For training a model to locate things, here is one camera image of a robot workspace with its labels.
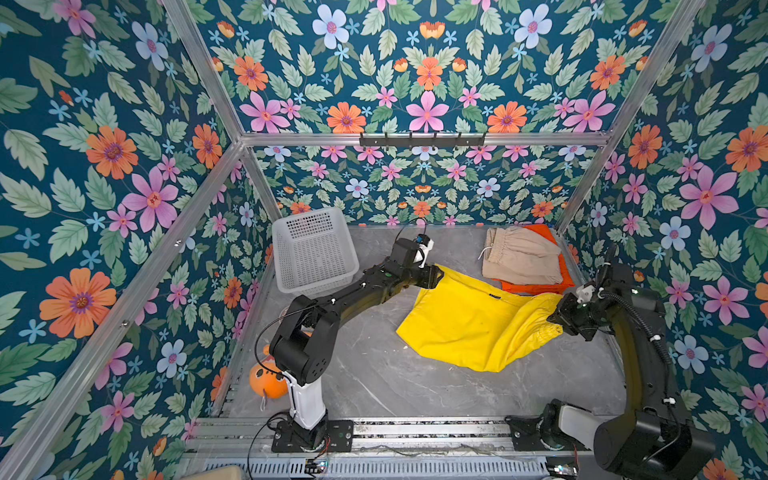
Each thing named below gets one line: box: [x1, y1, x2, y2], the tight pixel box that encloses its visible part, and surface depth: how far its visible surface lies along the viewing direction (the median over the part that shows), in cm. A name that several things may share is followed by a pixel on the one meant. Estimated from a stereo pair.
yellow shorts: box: [397, 265, 565, 373], surface depth 91 cm
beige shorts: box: [482, 226, 563, 286], surface depth 103 cm
